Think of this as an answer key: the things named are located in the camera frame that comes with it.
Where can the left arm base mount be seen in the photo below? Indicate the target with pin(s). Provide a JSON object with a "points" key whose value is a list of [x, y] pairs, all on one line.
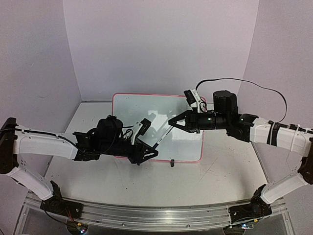
{"points": [[57, 205]]}

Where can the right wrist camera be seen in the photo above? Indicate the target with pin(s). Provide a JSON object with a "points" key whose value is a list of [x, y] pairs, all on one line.
{"points": [[197, 103]]}

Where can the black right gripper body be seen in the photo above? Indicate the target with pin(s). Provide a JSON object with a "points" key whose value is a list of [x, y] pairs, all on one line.
{"points": [[203, 124]]}

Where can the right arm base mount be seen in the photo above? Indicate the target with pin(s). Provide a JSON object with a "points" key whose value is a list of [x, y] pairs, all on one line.
{"points": [[255, 209]]}

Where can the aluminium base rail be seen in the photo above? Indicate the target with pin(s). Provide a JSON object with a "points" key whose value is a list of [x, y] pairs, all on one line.
{"points": [[158, 219]]}

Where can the right black whiteboard stand clip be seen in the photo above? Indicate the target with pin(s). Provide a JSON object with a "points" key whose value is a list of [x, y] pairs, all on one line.
{"points": [[172, 163]]}

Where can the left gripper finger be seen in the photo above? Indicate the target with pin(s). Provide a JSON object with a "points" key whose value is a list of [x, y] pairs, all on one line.
{"points": [[145, 148], [140, 159]]}

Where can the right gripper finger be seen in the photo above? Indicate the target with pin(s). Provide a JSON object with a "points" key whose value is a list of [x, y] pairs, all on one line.
{"points": [[181, 127], [179, 117]]}

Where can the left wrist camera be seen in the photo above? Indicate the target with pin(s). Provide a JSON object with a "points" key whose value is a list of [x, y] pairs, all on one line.
{"points": [[140, 129]]}

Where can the pink framed whiteboard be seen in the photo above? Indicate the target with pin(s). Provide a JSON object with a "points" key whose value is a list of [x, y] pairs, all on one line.
{"points": [[158, 109]]}

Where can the whiteboard marker pen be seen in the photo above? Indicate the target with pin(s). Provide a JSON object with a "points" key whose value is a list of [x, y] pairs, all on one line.
{"points": [[162, 137]]}

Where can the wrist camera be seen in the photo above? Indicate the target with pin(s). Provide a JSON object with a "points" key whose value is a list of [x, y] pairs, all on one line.
{"points": [[197, 103], [140, 129]]}

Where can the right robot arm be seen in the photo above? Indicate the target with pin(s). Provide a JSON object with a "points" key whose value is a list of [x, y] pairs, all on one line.
{"points": [[251, 128]]}

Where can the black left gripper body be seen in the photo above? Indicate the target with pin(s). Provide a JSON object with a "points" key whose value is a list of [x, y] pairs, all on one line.
{"points": [[113, 151]]}

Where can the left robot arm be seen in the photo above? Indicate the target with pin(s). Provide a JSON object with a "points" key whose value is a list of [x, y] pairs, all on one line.
{"points": [[109, 137]]}

